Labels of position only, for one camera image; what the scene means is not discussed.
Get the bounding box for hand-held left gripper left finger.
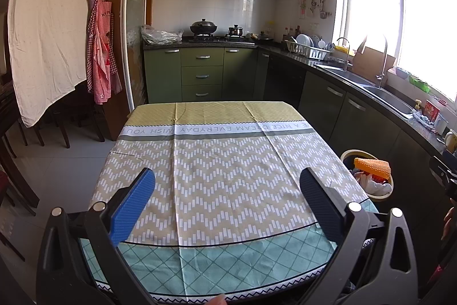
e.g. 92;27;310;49
36;167;157;305

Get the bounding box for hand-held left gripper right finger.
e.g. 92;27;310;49
299;167;419;305

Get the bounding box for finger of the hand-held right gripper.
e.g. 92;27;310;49
429;155;457;200

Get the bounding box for white paper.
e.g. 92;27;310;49
367;179;392;196

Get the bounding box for yellow rimmed trash bin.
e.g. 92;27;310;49
339;149;395;202

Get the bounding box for orange foam net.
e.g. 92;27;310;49
353;157;392;181

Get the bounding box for person's right hand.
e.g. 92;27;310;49
442;206;456;240

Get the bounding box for yellow kettle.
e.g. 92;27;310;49
444;129;457;154

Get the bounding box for white cup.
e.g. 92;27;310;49
433;113;449;135

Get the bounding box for red container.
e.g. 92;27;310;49
423;101;442;122

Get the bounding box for steel sink basin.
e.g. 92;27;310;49
363;85;415;120
315;64;374;86

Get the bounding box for green basket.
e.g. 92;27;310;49
394;66;431;93

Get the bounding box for patterned tablecloth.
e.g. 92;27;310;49
80;101;380;303

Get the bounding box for dark wooden chair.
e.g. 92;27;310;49
0;72;41;217
17;88;105;149

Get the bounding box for tall steel faucet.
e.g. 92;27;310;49
356;34;390;89

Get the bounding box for cardboard sheet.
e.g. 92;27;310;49
351;43;398;79

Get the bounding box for green base cabinets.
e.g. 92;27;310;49
143;46;445;191

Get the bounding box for short steel faucet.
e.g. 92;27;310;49
335;37;353;72

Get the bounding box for red checked apron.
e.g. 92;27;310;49
86;0;123;106

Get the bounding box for dish rack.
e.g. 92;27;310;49
284;33;331;60

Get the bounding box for clear plastic bags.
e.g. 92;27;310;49
140;24;184;46

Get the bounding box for black gas stove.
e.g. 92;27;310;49
188;34;251;43

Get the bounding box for black wok with lid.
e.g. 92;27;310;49
189;18;218;36

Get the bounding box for white hanging sheet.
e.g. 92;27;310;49
7;0;105;129

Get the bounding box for hanging kitchen utensils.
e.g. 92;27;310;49
299;0;330;20

